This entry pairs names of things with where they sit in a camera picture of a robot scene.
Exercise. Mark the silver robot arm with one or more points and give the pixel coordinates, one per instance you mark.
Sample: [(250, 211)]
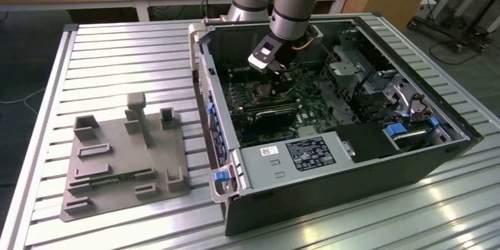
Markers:
[(296, 4)]

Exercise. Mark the CPU socket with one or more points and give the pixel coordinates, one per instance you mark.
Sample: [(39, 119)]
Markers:
[(263, 90)]

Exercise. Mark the metal drive cage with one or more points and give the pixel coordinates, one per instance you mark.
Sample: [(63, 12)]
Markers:
[(343, 68)]

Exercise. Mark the green motherboard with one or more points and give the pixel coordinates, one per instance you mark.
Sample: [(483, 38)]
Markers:
[(308, 109)]

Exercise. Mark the black graphics card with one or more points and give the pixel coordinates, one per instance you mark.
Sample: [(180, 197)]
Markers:
[(274, 125)]

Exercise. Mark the black plastic shroud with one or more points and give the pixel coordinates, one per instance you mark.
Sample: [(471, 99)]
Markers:
[(367, 141)]

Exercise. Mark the blue disk carrier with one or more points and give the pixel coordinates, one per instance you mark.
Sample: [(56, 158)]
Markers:
[(396, 131)]

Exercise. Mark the metal wheeled stand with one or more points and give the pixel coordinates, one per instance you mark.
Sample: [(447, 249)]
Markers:
[(442, 30)]

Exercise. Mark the grey power supply unit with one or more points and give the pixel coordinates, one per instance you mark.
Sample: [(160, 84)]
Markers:
[(266, 171)]

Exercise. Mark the blue case latch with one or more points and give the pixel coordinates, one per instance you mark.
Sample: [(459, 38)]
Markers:
[(219, 178)]

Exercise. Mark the black PC case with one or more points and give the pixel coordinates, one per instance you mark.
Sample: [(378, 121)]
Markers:
[(332, 197)]

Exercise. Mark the grey parts rack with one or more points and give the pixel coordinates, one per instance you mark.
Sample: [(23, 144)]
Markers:
[(118, 144)]

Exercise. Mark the green RAM stick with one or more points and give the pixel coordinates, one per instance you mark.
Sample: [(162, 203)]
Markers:
[(114, 180)]

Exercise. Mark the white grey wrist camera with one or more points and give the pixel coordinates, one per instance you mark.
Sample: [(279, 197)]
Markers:
[(263, 56)]

